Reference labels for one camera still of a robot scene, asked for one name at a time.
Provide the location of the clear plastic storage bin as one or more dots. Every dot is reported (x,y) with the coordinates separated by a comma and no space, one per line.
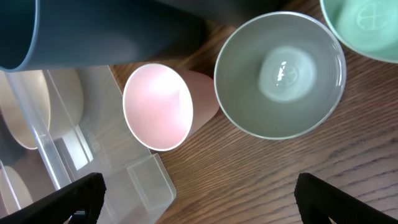
(138,188)

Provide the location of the small pink cup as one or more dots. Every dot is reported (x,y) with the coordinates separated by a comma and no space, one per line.
(163,106)

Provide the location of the small grey cup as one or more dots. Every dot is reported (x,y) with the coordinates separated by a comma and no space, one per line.
(280,75)

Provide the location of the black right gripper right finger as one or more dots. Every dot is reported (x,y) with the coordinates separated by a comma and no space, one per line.
(320,202)

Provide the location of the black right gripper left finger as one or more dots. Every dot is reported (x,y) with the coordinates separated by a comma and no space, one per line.
(79,202)

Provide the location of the dark blue tall cup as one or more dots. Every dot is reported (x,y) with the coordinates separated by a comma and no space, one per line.
(55,34)
(228,12)

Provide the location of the large cream bowl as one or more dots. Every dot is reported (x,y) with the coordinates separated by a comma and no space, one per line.
(55,95)

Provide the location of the small green cup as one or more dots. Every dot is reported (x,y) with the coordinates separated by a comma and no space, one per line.
(368,27)

